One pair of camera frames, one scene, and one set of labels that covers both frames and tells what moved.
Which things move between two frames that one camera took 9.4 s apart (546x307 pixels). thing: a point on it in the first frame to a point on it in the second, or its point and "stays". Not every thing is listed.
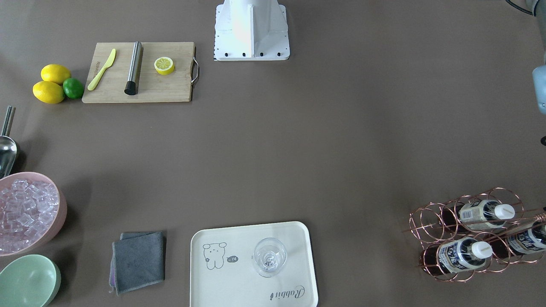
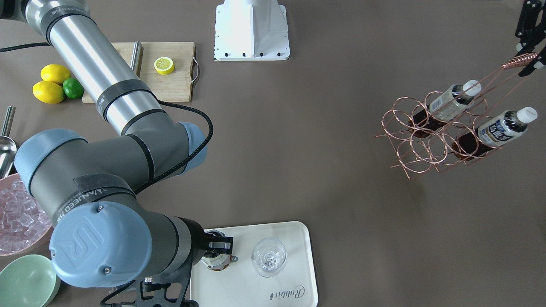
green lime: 73,88 stays
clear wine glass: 270,254 stays
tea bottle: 532,240 to 494,134
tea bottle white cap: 455,255 to 220,262
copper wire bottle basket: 483,233 to 438,129
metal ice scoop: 8,149 stays
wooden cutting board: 152,86 stays
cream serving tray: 222,273 stays
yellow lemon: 55,73 stays
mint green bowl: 33,280 stays
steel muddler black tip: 132,86 stays
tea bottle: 477,214 to 444,108
